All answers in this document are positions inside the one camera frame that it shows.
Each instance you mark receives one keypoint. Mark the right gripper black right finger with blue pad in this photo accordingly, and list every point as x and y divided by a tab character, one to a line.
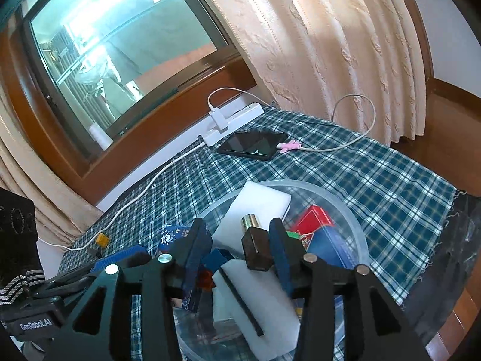
375	328

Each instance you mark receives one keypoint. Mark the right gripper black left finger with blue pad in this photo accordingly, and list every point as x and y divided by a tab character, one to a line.
99	326

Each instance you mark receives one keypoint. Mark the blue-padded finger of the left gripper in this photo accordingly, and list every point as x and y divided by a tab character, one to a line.
102	263

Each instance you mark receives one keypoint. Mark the yellow toy brick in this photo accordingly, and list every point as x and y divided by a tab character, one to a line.
102	240

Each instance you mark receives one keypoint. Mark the red blue card box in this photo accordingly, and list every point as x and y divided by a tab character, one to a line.
319	236

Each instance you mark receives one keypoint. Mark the blue printed card pack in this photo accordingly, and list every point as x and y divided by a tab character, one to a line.
170	235

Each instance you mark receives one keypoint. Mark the white sponge with black stripe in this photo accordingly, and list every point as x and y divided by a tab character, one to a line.
268	303

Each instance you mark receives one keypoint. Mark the brown perfume bottle gold cap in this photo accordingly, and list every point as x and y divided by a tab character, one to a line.
255	243

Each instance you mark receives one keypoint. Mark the large white sponge block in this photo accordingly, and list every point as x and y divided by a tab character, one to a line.
265	203

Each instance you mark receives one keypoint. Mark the orange toy brick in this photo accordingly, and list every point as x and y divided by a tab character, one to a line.
205	280

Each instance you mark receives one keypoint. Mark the green toy brick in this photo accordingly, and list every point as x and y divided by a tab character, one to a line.
294	235

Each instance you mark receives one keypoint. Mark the blue toy brick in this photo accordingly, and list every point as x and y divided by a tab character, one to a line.
215	259

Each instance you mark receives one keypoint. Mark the clear plastic bowl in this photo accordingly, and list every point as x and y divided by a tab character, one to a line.
211	334

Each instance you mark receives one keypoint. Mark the beige curtain left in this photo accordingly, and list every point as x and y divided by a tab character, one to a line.
61	215

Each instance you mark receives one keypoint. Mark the beige curtain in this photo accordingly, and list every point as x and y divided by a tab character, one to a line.
61	215
356	61

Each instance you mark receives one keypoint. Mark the blue plaid tablecloth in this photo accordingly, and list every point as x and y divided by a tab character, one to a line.
400	205

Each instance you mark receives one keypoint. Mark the white cup on sill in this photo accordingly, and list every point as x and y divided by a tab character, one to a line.
100	136

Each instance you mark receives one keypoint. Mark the black smartphone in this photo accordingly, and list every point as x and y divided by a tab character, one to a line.
256	145

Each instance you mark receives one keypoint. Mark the white charger plug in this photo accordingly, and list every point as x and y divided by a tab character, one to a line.
220	121

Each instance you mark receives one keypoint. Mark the white power strip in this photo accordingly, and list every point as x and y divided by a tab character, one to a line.
235	122

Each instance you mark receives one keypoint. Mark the beige curtain right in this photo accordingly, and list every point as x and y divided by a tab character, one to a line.
356	61

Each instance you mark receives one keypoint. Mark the pink cable protector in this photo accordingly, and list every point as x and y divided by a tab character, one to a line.
291	145

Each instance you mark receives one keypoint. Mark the wooden window frame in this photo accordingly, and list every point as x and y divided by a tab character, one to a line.
143	70

